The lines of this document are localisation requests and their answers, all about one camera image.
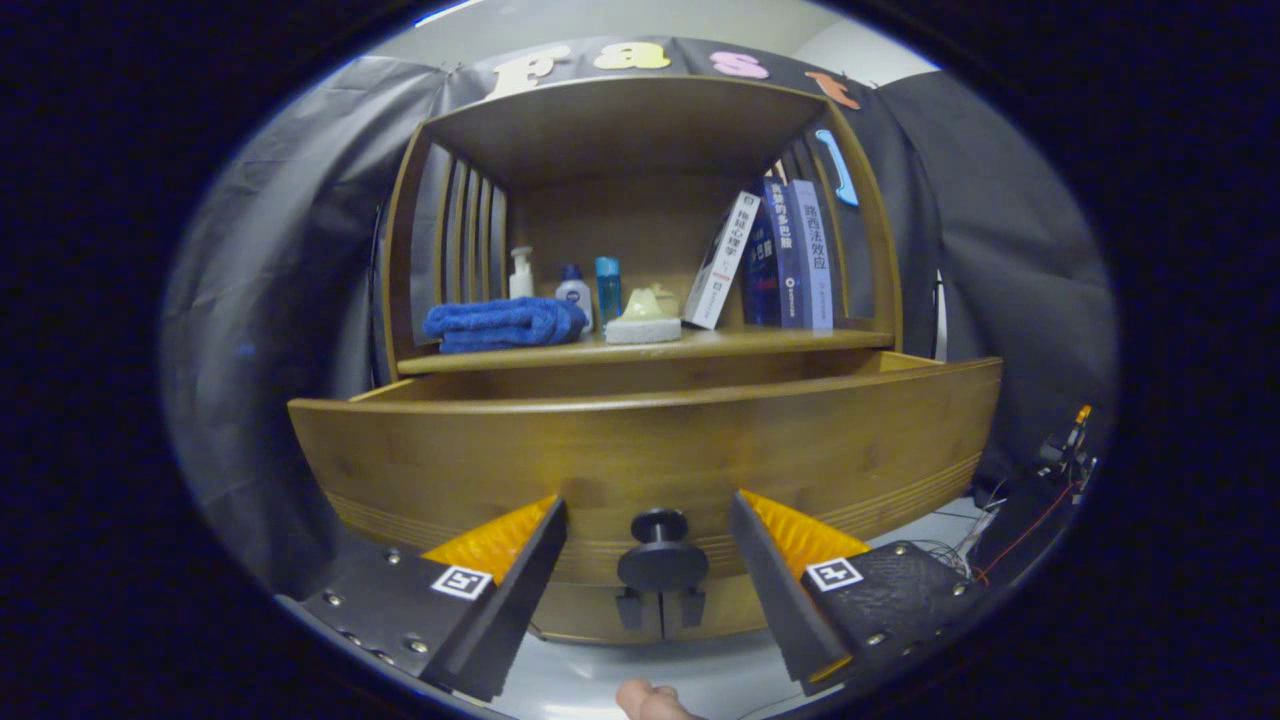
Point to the cream lidded teacup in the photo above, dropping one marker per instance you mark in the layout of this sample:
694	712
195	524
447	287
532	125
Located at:
668	293

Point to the light blue book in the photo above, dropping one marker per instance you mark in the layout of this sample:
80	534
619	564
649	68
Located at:
815	260

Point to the wooden cabinet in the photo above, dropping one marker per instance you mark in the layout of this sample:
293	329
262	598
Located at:
620	130

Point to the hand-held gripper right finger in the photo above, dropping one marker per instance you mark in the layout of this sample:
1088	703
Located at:
775	600

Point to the wooden countertop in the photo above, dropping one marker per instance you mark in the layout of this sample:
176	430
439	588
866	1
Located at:
760	342

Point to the white book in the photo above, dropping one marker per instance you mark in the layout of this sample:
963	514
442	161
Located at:
722	265

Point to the wooden cabinet door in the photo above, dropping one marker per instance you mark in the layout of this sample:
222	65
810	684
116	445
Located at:
730	605
575	610

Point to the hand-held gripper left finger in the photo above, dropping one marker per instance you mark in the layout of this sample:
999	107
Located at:
520	610

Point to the white bottle with blue cap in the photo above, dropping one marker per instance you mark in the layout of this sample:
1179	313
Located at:
575	292

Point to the clear blue bottle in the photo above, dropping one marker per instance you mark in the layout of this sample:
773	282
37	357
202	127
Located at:
608	290

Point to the white pump bottle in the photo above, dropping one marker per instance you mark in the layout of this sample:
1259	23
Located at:
521	280

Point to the black device with orange tip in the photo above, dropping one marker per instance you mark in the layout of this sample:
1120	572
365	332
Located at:
1065	450

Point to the dark blue book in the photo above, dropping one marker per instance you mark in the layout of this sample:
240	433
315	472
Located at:
780	260

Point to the blue folded towel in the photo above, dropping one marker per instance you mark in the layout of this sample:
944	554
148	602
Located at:
500	322

